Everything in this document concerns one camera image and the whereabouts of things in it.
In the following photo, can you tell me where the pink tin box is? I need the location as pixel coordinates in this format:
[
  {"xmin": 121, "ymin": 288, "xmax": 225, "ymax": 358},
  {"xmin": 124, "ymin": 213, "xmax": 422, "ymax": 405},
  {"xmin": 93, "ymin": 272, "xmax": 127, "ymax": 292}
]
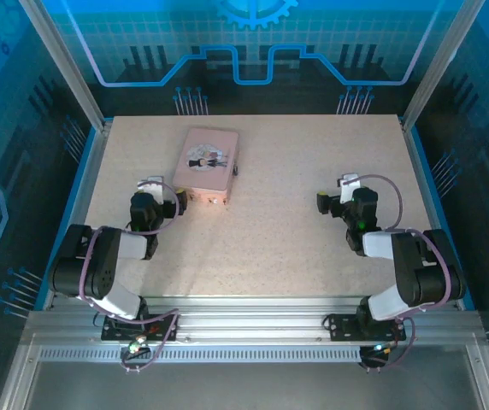
[{"xmin": 171, "ymin": 127, "xmax": 241, "ymax": 205}]

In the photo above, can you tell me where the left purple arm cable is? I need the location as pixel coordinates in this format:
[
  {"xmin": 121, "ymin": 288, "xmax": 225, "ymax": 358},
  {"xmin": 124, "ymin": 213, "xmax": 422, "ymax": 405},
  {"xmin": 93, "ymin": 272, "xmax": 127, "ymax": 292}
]
[{"xmin": 80, "ymin": 179, "xmax": 181, "ymax": 375}]

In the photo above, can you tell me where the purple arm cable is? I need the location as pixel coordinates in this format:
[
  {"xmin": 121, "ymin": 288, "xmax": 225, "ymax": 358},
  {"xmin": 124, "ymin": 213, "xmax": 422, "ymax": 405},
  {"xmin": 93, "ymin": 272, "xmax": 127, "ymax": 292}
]
[
  {"xmin": 80, "ymin": 179, "xmax": 181, "ymax": 375},
  {"xmin": 341, "ymin": 173, "xmax": 453, "ymax": 372}
]

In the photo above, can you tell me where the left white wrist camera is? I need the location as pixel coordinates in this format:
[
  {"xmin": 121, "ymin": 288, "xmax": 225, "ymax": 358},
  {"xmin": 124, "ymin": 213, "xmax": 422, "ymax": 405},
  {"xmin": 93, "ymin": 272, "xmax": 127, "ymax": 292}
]
[{"xmin": 136, "ymin": 175, "xmax": 164, "ymax": 202}]

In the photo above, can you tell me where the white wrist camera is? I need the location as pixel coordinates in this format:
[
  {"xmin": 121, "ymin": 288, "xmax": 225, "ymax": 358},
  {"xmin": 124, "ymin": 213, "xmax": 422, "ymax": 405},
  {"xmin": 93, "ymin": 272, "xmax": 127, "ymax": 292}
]
[
  {"xmin": 337, "ymin": 173, "xmax": 363, "ymax": 202},
  {"xmin": 136, "ymin": 175, "xmax": 164, "ymax": 202}
]

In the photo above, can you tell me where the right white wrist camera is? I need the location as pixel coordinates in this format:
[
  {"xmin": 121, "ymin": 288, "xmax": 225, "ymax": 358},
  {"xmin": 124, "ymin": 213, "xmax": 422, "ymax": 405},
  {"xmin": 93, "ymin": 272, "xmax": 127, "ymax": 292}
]
[{"xmin": 337, "ymin": 173, "xmax": 363, "ymax": 202}]

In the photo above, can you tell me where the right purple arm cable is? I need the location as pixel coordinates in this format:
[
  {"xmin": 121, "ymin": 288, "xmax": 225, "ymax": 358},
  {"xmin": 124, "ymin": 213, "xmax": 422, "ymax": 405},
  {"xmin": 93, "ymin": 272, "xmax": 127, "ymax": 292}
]
[{"xmin": 341, "ymin": 173, "xmax": 453, "ymax": 372}]

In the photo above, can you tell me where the aluminium side rail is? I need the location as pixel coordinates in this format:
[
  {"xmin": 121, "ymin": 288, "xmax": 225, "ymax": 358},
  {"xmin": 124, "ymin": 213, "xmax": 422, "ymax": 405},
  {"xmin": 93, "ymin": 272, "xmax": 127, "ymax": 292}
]
[
  {"xmin": 399, "ymin": 120, "xmax": 477, "ymax": 311},
  {"xmin": 42, "ymin": 120, "xmax": 114, "ymax": 309}
]

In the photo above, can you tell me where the aluminium cross rail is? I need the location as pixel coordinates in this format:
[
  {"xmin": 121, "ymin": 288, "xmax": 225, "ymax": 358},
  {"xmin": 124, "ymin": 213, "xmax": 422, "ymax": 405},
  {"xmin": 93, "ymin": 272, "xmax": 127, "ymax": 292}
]
[{"xmin": 21, "ymin": 296, "xmax": 485, "ymax": 349}]

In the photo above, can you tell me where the slotted grey cable duct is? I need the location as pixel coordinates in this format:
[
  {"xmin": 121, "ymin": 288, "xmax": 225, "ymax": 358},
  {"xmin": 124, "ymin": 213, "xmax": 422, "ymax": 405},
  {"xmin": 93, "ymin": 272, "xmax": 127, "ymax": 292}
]
[{"xmin": 38, "ymin": 348, "xmax": 363, "ymax": 364}]

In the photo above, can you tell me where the aluminium frame post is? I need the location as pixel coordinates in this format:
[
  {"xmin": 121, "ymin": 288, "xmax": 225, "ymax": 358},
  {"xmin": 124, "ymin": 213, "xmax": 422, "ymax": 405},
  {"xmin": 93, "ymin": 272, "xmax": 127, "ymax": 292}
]
[
  {"xmin": 399, "ymin": 0, "xmax": 488, "ymax": 132},
  {"xmin": 16, "ymin": 0, "xmax": 113, "ymax": 132}
]

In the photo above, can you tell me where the grey metal bottom frame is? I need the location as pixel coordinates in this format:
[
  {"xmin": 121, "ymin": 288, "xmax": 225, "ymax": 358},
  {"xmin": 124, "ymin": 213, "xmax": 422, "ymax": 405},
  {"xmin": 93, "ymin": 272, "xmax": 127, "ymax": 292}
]
[{"xmin": 0, "ymin": 332, "xmax": 489, "ymax": 410}]

